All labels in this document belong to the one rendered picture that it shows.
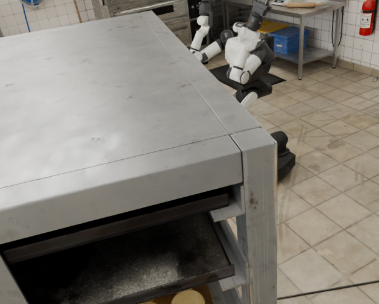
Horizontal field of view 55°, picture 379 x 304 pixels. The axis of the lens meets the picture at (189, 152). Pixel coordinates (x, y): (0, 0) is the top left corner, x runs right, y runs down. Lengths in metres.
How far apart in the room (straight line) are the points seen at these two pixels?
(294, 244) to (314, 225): 0.25
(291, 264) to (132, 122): 2.32
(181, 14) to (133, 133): 5.48
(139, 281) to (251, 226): 0.13
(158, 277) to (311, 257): 2.30
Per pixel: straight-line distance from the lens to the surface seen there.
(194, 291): 0.58
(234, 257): 0.40
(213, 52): 2.89
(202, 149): 0.29
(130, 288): 0.39
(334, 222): 2.93
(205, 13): 2.87
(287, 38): 5.54
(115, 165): 0.29
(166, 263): 0.40
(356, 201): 3.14
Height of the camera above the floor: 1.97
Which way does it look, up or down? 32 degrees down
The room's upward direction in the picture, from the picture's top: 8 degrees counter-clockwise
